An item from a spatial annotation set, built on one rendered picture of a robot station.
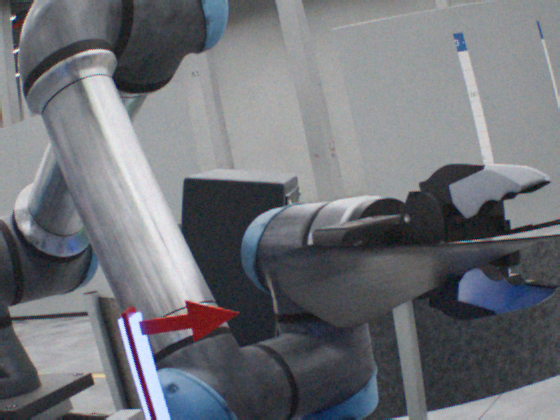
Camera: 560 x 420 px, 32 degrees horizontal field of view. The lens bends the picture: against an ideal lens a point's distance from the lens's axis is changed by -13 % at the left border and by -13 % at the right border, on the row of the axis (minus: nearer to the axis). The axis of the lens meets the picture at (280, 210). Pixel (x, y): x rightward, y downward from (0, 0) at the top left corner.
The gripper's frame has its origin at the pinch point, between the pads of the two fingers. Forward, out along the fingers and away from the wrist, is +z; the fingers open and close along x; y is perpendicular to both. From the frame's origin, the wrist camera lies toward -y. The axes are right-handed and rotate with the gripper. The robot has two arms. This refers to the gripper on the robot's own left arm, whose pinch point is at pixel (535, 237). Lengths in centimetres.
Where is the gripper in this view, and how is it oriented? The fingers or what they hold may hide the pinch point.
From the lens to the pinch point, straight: 65.5
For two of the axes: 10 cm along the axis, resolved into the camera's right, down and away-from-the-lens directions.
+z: 5.3, -0.6, -8.4
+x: 1.1, 9.9, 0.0
